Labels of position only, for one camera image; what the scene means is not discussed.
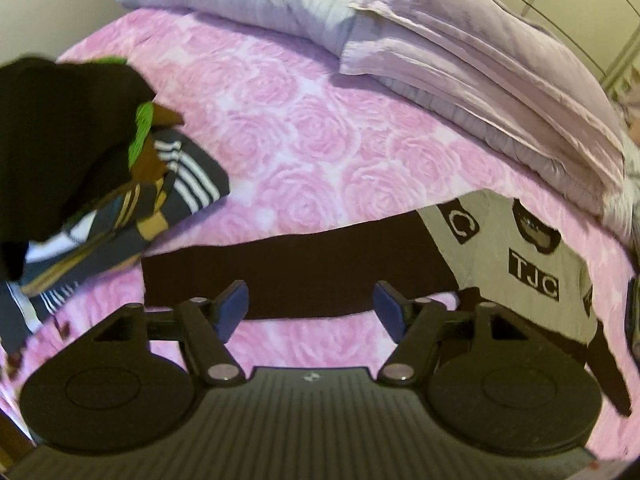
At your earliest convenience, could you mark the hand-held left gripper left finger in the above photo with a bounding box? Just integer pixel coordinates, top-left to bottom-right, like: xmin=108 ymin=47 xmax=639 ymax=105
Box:
xmin=92 ymin=281 xmax=250 ymax=387

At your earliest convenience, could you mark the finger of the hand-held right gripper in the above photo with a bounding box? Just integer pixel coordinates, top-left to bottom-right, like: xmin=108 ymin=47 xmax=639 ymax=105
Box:
xmin=624 ymin=274 xmax=640 ymax=358

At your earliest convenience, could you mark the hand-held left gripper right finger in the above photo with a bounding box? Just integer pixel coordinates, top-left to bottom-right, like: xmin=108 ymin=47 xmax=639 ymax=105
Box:
xmin=374 ymin=281 xmax=528 ymax=385

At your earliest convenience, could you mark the grey sweater with black sleeves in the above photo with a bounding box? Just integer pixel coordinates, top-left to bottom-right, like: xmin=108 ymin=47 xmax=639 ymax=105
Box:
xmin=141 ymin=191 xmax=633 ymax=417

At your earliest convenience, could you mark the grey white blanket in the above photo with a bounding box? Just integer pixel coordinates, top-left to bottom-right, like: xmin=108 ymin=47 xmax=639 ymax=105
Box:
xmin=600 ymin=102 xmax=640 ymax=241

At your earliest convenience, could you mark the navy striped garment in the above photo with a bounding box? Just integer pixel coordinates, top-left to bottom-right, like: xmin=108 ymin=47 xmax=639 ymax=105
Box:
xmin=0 ymin=102 xmax=231 ymax=356

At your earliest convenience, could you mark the pink floral bedsheet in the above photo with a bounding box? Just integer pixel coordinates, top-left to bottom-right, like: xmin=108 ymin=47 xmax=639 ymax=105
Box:
xmin=0 ymin=7 xmax=640 ymax=466

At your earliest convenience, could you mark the black garment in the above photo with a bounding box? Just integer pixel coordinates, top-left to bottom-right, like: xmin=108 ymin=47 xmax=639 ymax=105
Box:
xmin=0 ymin=55 xmax=156 ymax=281

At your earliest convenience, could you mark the folded lilac quilt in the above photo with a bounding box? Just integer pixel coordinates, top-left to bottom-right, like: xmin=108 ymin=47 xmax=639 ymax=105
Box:
xmin=340 ymin=0 xmax=626 ymax=206

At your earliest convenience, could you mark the grey pillow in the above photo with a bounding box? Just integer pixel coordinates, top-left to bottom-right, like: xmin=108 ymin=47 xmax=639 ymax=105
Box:
xmin=116 ymin=0 xmax=396 ymax=56

